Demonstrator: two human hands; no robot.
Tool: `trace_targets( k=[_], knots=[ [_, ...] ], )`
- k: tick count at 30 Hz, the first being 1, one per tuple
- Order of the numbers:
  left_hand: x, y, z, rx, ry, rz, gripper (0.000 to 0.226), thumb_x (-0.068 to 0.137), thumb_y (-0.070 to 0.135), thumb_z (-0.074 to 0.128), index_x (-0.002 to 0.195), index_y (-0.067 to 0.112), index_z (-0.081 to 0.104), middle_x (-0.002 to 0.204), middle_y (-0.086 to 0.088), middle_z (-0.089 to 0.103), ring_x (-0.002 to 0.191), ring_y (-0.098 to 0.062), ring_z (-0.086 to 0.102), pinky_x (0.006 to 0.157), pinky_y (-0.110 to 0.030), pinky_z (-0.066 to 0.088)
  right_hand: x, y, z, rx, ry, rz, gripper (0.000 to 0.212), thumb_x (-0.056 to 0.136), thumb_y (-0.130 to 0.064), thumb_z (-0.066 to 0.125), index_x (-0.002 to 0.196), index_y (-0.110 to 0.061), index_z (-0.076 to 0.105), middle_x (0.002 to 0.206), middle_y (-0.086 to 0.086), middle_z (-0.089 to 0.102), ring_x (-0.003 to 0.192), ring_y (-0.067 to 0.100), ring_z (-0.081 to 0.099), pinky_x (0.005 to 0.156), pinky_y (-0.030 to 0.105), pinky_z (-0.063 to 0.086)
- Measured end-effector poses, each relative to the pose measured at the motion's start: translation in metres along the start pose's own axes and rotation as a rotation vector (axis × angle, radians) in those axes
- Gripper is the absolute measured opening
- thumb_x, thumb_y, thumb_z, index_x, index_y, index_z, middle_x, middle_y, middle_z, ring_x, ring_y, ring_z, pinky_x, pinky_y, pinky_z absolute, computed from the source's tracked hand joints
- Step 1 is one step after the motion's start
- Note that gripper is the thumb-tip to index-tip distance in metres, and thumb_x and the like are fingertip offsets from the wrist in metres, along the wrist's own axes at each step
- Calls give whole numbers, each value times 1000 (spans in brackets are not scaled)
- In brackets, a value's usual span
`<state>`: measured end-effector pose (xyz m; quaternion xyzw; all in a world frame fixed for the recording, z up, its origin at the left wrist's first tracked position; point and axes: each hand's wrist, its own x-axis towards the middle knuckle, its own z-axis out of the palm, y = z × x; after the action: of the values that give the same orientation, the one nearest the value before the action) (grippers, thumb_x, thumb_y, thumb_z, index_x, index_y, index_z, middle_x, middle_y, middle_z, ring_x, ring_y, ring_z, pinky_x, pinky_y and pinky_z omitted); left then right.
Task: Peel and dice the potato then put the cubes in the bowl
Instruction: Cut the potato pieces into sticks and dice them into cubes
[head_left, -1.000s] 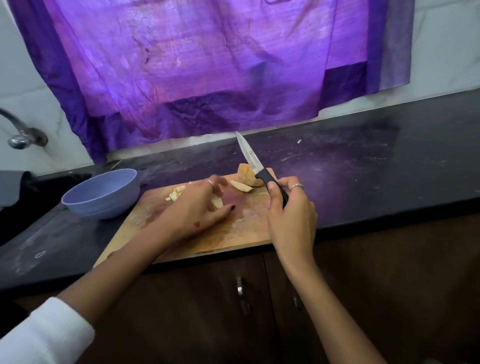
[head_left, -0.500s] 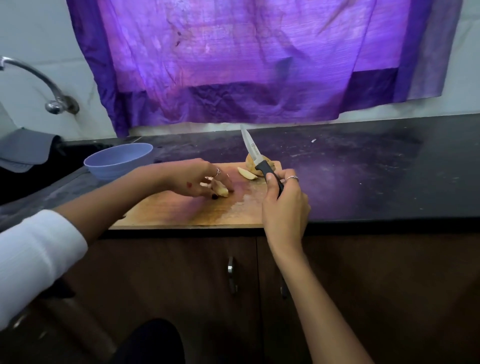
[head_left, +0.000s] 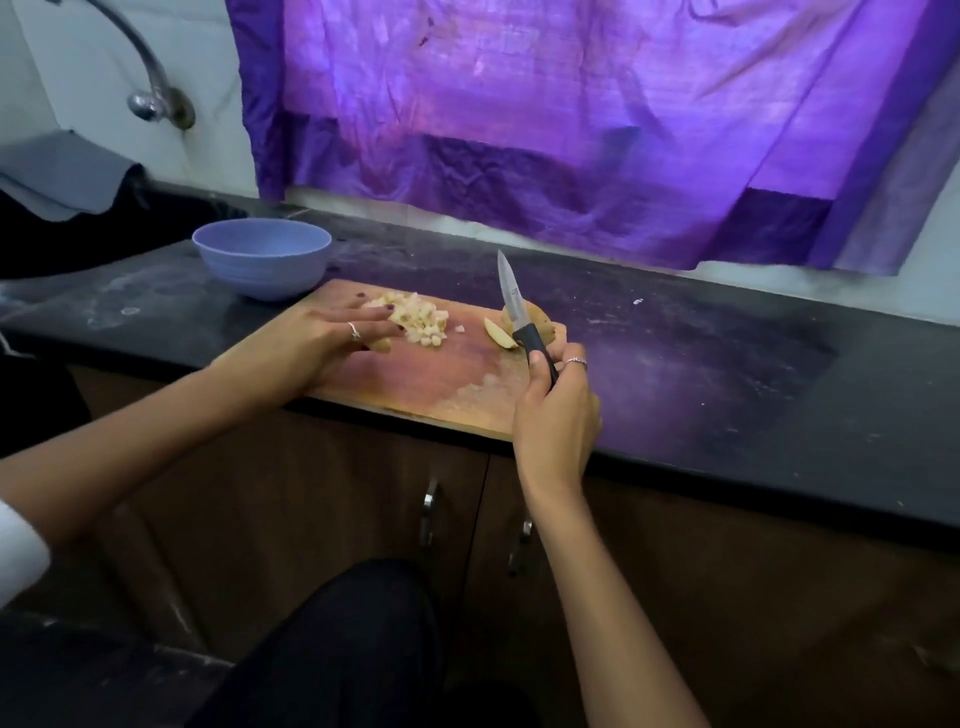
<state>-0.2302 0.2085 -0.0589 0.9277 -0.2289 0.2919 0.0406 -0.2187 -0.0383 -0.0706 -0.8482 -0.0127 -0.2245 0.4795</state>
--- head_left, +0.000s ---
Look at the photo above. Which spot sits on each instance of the purple cloth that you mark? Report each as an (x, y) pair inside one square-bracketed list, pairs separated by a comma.
[(630, 120)]

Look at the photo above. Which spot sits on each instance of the blue bowl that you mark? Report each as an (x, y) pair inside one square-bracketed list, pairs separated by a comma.
[(263, 255)]

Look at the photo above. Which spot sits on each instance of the pile of diced potato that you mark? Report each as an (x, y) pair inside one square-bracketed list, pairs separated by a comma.
[(420, 317)]

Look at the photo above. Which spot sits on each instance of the person's dark trousers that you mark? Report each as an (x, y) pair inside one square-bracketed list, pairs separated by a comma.
[(315, 653)]

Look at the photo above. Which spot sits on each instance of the person's right hand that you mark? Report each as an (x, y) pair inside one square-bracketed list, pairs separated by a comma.
[(555, 420)]

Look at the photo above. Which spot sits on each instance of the grey cloth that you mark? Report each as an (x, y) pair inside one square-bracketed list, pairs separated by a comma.
[(68, 173)]

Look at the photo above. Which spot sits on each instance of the dark sink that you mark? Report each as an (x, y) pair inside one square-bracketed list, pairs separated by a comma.
[(90, 233)]

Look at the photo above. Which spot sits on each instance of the metal faucet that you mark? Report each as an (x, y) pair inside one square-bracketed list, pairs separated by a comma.
[(158, 102)]

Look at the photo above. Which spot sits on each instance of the person's left forearm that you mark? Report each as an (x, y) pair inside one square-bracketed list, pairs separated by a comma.
[(105, 450)]

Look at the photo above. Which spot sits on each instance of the person's left hand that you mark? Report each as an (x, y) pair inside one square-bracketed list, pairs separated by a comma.
[(308, 345)]

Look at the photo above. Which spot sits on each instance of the rounded potato end piece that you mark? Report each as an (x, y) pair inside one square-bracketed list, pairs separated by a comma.
[(537, 315)]

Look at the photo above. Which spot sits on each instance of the potato slice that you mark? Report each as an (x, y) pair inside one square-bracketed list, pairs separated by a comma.
[(500, 333)]

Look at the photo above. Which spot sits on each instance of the wooden cutting board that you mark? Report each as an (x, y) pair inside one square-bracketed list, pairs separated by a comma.
[(435, 383)]

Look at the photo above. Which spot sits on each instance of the person's right forearm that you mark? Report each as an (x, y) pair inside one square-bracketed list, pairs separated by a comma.
[(608, 630)]

